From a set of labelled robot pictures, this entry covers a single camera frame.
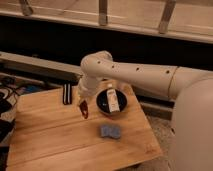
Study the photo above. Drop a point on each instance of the blue sponge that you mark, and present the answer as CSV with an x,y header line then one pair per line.
x,y
111,131

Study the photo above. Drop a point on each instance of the black bowl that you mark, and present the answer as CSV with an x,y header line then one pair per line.
x,y
102,102

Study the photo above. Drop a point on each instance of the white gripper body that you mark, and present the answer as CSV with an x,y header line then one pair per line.
x,y
87,88

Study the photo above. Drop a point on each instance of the red pepper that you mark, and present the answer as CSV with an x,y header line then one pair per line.
x,y
84,109

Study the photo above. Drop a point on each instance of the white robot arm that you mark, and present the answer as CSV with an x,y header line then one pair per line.
x,y
191,90

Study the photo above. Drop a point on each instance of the wooden cutting board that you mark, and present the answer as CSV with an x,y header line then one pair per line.
x,y
51,136

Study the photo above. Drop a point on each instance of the black and white striped block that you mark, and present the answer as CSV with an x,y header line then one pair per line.
x,y
67,94

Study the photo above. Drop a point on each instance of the white tube with label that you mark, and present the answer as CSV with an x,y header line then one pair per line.
x,y
112,99

